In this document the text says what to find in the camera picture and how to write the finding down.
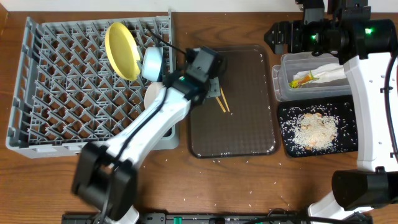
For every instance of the grey dish rack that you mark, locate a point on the grey dish rack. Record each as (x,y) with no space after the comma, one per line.
(66,92)

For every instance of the green yellow snack wrapper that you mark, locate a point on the green yellow snack wrapper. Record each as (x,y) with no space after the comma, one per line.
(303,80)

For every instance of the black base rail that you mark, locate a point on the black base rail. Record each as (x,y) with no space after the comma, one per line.
(161,218)

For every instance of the clear plastic bin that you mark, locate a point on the clear plastic bin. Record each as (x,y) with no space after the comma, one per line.
(292,64)

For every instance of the light blue bowl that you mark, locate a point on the light blue bowl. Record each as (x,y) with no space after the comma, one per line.
(152,64)

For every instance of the wooden chopstick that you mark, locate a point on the wooden chopstick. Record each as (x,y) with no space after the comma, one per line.
(224,99)
(220,104)

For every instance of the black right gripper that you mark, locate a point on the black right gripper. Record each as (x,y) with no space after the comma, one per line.
(293,29)

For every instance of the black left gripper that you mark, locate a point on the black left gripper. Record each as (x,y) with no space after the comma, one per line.
(214,87)

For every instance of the white paper napkin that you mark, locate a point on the white paper napkin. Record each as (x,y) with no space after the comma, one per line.
(323,74)

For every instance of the yellow plastic plate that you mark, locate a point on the yellow plastic plate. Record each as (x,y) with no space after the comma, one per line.
(122,52)

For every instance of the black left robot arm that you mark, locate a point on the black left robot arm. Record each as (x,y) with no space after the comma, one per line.
(106,176)

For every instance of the rice and food scraps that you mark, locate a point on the rice and food scraps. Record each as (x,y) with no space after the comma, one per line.
(315,130)

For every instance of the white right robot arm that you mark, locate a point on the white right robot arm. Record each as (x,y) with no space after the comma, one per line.
(367,50)

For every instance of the dark brown tray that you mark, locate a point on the dark brown tray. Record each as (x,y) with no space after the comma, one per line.
(247,125)

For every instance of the black plastic bin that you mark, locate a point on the black plastic bin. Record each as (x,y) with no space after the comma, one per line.
(348,124)

